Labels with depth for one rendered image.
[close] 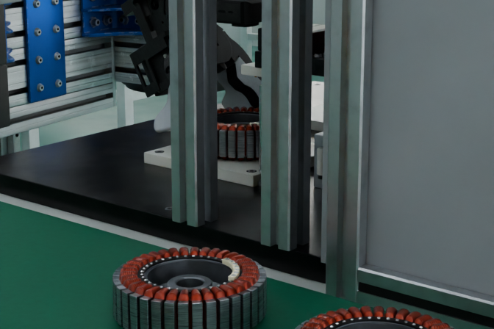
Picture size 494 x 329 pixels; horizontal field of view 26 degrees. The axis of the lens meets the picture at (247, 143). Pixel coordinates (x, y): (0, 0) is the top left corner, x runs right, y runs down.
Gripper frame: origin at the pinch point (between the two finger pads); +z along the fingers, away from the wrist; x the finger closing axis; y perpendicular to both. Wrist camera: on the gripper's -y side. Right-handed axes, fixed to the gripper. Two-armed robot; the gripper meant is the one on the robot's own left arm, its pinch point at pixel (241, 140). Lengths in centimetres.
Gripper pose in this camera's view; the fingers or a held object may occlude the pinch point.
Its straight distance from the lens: 114.4
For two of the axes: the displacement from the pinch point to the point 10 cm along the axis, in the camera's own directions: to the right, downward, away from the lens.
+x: -6.3, 1.8, -7.5
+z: 3.9, 9.2, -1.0
